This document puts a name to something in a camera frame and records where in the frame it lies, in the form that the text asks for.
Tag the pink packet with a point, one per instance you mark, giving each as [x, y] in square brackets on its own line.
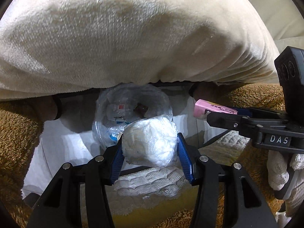
[201, 106]

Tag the dark brown packet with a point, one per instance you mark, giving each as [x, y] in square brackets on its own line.
[142, 109]

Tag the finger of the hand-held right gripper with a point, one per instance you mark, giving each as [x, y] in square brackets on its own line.
[244, 111]
[225, 121]

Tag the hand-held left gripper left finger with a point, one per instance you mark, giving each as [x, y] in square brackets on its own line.
[116, 163]

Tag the white tissue wad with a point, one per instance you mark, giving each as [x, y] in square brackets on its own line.
[149, 142]

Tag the cream plush blanket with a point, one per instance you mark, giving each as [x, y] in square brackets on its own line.
[118, 40]

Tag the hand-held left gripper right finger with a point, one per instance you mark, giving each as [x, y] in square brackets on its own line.
[185, 161]

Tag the white quilted cushion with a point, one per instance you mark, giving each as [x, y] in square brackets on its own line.
[152, 180]

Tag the white and black wrapper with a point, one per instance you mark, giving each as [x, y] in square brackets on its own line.
[117, 109]

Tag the large clear plastic bag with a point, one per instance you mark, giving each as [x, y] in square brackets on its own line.
[104, 123]

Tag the person's right hand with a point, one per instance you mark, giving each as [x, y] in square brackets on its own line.
[276, 168]

